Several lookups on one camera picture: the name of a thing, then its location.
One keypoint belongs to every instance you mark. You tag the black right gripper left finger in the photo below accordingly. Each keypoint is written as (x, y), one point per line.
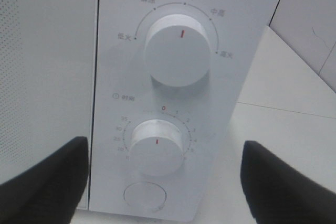
(50, 191)

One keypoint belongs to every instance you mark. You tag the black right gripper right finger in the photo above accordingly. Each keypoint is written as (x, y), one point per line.
(277, 193)

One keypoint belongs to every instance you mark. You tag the round white door button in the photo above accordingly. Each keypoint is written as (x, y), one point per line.
(146, 195)

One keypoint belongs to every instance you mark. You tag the white timer knob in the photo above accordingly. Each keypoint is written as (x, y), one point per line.
(156, 147)

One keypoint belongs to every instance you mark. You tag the white microwave door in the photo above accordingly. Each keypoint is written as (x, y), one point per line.
(48, 50)

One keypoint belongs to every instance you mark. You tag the upper white power knob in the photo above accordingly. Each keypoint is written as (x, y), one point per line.
(177, 50)

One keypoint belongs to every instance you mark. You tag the white microwave oven body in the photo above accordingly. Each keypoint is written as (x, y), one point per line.
(127, 95)

